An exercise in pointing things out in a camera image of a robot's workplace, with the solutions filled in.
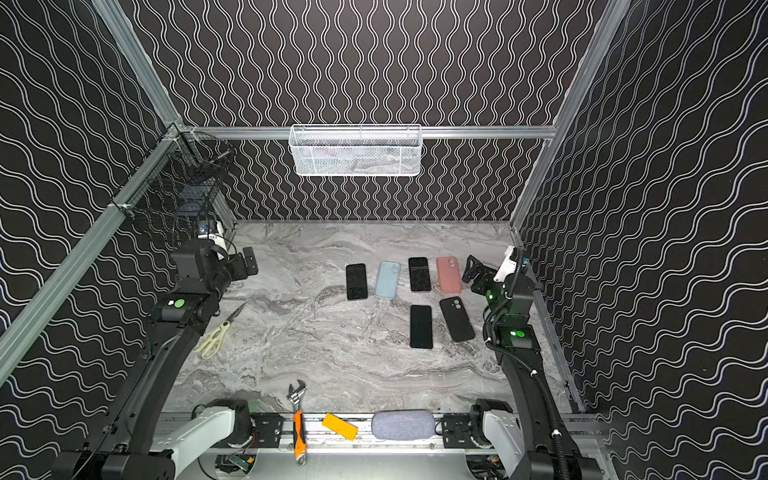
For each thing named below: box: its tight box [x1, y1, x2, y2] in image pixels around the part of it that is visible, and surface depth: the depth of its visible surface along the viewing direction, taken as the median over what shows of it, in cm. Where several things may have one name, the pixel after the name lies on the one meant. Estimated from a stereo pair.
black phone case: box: [439, 296, 475, 342], surface depth 97 cm
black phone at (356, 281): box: [346, 263, 368, 300], surface depth 108 cm
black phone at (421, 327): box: [410, 305, 433, 349], surface depth 97 cm
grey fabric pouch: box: [371, 409, 436, 441], surface depth 75 cm
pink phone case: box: [436, 256, 462, 294], surface depth 109 cm
